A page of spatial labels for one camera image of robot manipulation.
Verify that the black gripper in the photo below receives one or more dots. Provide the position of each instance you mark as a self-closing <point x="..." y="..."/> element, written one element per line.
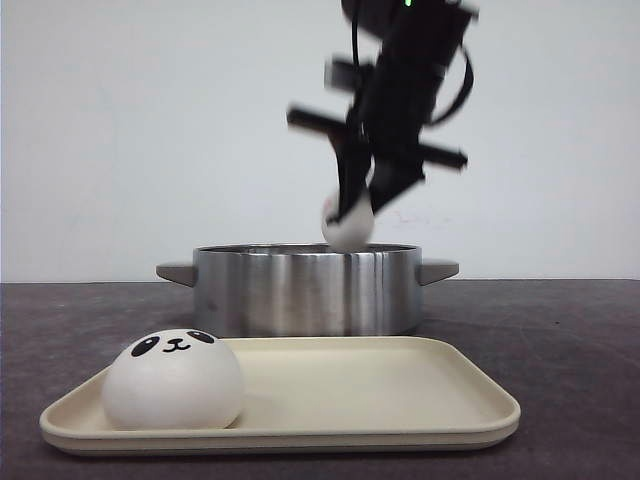
<point x="392" y="103"/>

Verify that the panda bun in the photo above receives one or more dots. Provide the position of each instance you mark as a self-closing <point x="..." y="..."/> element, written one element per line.
<point x="174" y="379"/>
<point x="354" y="230"/>

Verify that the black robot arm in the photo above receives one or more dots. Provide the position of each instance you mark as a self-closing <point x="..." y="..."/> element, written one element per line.
<point x="416" y="33"/>

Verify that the stainless steel pot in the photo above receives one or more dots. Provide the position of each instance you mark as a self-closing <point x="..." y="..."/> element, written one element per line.
<point x="283" y="290"/>

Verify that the beige rectangular tray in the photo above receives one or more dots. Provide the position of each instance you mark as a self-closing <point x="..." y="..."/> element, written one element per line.
<point x="317" y="394"/>

